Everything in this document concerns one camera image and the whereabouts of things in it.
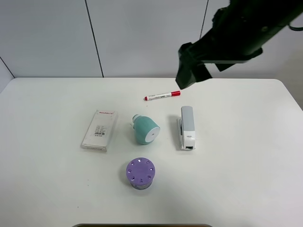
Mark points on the teal pencil sharpener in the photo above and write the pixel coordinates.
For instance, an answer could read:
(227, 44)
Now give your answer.
(145, 129)

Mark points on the white grey stapler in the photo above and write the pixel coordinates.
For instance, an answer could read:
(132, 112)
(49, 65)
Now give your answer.
(186, 129)

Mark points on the white cardboard box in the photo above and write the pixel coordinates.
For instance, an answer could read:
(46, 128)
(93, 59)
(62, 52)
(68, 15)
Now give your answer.
(100, 131)

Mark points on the red capped white marker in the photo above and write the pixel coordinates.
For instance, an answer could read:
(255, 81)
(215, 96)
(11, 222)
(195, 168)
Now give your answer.
(163, 95)

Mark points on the purple round container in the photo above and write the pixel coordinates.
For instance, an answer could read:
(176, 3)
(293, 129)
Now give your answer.
(140, 173)

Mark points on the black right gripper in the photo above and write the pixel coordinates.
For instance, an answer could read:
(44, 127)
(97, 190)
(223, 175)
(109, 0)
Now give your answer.
(193, 59)

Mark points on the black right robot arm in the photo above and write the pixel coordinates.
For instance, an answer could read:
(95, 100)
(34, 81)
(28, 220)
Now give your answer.
(237, 35)

